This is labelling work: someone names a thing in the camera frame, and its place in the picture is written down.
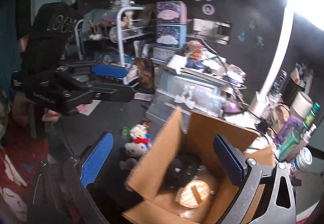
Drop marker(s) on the white cylinder container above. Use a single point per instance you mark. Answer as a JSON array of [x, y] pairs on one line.
[[301, 105]]

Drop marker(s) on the white wire shelf rack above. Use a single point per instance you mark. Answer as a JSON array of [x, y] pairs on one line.
[[129, 23]]

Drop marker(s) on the white fabric flower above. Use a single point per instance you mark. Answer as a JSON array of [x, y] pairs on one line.
[[138, 131]]

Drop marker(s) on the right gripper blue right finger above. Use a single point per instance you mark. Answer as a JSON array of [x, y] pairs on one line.
[[231, 159]]

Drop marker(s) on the green glass bottle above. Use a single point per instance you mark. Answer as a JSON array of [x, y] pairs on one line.
[[311, 115]]

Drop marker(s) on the purple small box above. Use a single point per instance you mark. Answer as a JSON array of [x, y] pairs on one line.
[[292, 123]]

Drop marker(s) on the person's left hand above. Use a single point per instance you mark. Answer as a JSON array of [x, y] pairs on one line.
[[51, 116]]

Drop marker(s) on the pink My Melody box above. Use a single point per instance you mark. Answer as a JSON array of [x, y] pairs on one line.
[[174, 12]]

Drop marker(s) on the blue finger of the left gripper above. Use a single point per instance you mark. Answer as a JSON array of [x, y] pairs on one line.
[[109, 71], [112, 92]]

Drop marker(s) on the round anime wall badge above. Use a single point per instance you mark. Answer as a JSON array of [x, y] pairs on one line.
[[208, 9]]

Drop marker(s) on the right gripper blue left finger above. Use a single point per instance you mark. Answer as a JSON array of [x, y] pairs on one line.
[[93, 160]]

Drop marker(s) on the white desk lamp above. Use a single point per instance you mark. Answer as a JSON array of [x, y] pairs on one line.
[[312, 11]]

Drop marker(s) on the wall power outlet panel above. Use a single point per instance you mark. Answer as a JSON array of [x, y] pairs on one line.
[[212, 31]]

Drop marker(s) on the white blue medicine box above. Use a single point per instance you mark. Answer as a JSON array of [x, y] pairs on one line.
[[163, 54]]

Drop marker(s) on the blue Cinnamoroll box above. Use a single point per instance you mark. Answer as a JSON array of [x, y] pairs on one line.
[[171, 36]]

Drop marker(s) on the green glass trinket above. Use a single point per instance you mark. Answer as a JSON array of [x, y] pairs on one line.
[[125, 133]]

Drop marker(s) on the pink white paper slip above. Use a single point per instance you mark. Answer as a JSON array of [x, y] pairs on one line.
[[143, 96]]

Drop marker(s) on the anime art card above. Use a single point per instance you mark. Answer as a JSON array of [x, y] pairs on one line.
[[146, 75]]

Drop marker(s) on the brown cardboard box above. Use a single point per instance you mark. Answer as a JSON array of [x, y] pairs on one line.
[[148, 177]]

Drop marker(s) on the black fluffy pompom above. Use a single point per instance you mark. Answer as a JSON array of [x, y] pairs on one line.
[[181, 170]]

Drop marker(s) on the white kitty plush red bow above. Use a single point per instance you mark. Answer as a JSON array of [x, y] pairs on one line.
[[138, 147]]

